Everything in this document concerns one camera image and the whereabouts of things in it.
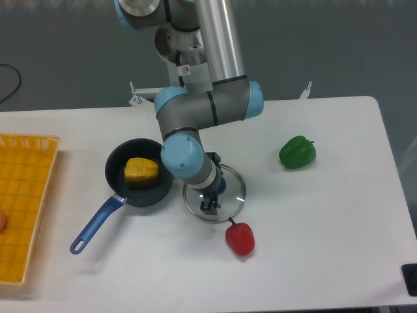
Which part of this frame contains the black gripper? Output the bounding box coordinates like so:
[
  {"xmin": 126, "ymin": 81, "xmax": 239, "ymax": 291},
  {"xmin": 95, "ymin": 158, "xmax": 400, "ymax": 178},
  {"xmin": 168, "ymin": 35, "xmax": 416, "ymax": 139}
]
[{"xmin": 194, "ymin": 152, "xmax": 223, "ymax": 216}]

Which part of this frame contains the glass pot lid blue knob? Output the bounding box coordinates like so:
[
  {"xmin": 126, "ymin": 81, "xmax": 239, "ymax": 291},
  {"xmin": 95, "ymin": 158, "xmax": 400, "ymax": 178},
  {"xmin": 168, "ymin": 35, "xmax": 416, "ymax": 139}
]
[{"xmin": 182, "ymin": 164, "xmax": 247, "ymax": 224}]

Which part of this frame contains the yellow bell pepper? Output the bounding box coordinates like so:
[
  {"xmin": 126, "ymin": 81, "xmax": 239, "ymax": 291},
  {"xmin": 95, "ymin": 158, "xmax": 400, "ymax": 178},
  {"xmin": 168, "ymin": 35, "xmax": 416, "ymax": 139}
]
[{"xmin": 124, "ymin": 157, "xmax": 159, "ymax": 190}]

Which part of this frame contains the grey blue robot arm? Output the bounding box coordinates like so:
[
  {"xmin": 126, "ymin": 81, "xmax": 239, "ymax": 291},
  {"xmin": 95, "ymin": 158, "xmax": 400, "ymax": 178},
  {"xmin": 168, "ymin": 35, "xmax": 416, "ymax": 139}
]
[{"xmin": 115, "ymin": 1, "xmax": 264, "ymax": 216}]

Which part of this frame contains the red bell pepper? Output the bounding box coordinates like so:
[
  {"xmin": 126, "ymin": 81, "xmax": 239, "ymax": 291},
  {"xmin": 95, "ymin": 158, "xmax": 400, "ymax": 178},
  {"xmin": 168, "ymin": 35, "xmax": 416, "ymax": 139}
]
[{"xmin": 225, "ymin": 217, "xmax": 255, "ymax": 257}]

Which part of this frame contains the green bell pepper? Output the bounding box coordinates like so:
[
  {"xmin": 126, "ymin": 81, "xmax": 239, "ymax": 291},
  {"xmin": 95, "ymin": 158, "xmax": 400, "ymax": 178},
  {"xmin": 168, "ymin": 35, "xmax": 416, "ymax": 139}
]
[{"xmin": 279, "ymin": 136, "xmax": 317, "ymax": 170}]

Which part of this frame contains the yellow woven basket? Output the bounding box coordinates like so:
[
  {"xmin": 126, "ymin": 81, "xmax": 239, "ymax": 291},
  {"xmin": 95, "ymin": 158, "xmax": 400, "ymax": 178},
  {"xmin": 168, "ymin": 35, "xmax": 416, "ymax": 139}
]
[{"xmin": 1, "ymin": 133, "xmax": 60, "ymax": 286}]

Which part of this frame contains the black device at table corner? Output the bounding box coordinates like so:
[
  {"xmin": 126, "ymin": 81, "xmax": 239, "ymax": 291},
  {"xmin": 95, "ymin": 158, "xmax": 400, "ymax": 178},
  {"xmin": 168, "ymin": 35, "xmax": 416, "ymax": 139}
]
[{"xmin": 401, "ymin": 263, "xmax": 417, "ymax": 297}]

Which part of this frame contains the dark pot with blue handle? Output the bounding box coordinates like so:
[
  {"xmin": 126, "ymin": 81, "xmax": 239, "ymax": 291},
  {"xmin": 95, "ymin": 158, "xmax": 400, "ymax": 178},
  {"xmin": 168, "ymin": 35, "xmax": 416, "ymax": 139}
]
[{"xmin": 70, "ymin": 138, "xmax": 173, "ymax": 254}]

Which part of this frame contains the white table clamp bracket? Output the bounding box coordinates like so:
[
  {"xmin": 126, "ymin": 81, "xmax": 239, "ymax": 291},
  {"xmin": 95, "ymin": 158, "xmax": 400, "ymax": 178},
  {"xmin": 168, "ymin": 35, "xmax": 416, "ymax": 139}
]
[{"xmin": 299, "ymin": 81, "xmax": 312, "ymax": 100}]

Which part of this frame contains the black cable on floor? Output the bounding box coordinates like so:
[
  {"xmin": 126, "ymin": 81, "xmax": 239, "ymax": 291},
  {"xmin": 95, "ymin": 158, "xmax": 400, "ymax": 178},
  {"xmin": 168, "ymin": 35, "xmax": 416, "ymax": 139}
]
[{"xmin": 0, "ymin": 63, "xmax": 22, "ymax": 104}]

